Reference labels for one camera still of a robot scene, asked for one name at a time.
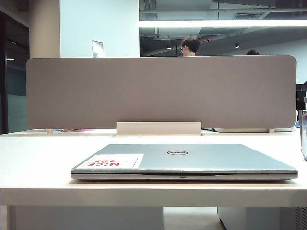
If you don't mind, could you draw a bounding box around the grey fabric desk divider panel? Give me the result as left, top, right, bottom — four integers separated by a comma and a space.
25, 55, 298, 130

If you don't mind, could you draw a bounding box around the white wall poster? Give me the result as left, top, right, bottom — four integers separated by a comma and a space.
92, 40, 104, 58

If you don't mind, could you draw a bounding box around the dark-haired person with glasses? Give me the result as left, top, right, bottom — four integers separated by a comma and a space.
181, 37, 201, 57

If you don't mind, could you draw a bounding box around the white cable tray box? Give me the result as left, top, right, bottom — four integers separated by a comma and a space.
116, 121, 201, 136

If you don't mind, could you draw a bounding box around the pink flat item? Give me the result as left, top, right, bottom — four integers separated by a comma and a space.
61, 128, 96, 133

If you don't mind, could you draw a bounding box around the silver closed Dell laptop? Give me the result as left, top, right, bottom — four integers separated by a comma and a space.
70, 143, 298, 181

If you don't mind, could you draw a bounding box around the black equipment stand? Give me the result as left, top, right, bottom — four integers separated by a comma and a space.
296, 81, 307, 111

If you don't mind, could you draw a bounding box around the long ceiling light strip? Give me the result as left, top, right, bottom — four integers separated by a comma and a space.
138, 19, 307, 28

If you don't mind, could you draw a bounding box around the clear square glass water cup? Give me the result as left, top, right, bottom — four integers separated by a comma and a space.
299, 109, 307, 161

